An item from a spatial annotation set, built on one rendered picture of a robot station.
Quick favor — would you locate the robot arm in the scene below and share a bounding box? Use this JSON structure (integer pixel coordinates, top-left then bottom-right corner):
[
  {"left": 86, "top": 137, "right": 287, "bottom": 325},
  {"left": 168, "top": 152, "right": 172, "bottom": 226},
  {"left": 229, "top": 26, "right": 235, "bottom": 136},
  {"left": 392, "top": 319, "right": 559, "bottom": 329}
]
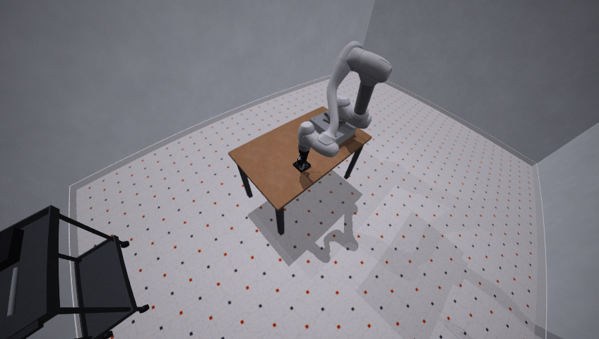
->
[{"left": 298, "top": 41, "right": 392, "bottom": 157}]

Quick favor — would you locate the black knob box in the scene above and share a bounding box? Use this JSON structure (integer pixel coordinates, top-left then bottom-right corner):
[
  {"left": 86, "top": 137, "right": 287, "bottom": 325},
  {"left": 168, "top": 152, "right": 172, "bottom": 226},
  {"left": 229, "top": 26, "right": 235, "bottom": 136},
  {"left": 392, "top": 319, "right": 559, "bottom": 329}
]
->
[{"left": 293, "top": 161, "right": 311, "bottom": 172}]

